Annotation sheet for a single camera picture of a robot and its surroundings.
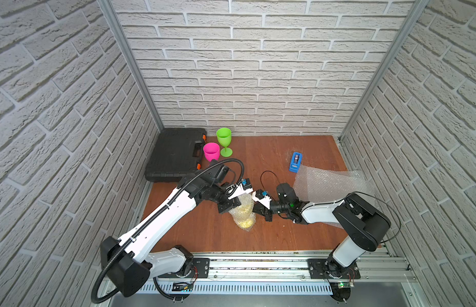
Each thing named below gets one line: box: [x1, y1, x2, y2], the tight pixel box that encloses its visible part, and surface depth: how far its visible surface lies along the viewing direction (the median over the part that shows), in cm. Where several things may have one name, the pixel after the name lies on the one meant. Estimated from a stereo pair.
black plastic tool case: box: [144, 127, 207, 183], surface depth 108 cm
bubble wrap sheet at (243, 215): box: [228, 193, 256, 232], surface depth 76 cm
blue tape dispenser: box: [289, 151, 303, 174], surface depth 105 cm
